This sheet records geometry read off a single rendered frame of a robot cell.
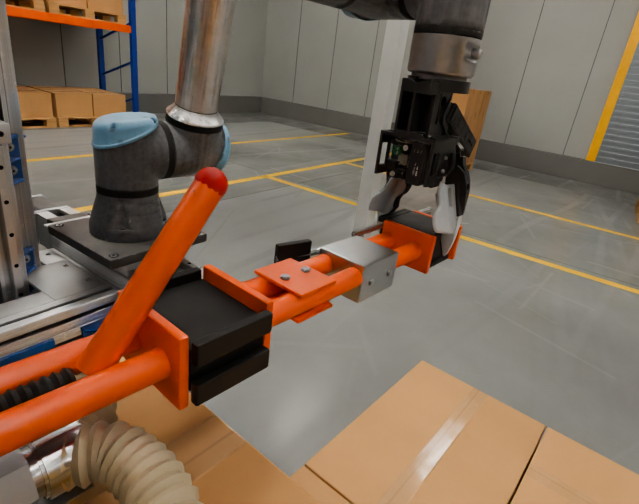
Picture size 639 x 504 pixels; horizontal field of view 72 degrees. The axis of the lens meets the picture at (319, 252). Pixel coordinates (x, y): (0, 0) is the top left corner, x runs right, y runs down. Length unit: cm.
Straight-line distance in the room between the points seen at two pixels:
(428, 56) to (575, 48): 931
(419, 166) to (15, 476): 44
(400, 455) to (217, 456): 82
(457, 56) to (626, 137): 908
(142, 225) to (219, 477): 61
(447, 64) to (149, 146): 58
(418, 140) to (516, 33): 954
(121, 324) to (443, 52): 41
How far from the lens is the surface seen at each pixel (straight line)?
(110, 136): 90
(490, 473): 127
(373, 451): 121
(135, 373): 31
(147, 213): 94
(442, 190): 56
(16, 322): 90
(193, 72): 92
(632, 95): 957
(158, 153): 92
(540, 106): 983
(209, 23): 90
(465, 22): 53
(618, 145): 960
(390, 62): 354
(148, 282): 31
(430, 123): 53
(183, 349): 31
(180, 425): 47
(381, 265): 48
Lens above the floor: 140
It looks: 23 degrees down
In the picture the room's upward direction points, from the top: 8 degrees clockwise
